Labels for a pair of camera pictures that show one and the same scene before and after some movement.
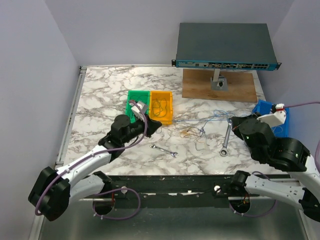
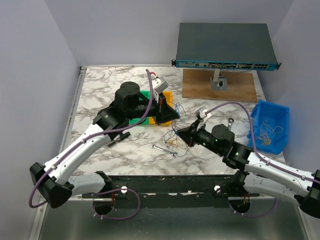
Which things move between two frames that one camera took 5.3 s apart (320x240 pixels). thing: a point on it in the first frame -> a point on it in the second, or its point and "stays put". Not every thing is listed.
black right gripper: x=237 y=120 -> x=189 y=134
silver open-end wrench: x=173 y=153 stays put
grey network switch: x=241 y=46 stays put
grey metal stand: x=218 y=83 stays put
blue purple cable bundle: x=218 y=116 -> x=177 y=147
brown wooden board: x=196 y=84 stays put
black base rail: x=203 y=191 stays put
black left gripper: x=151 y=126 -> x=165 y=112
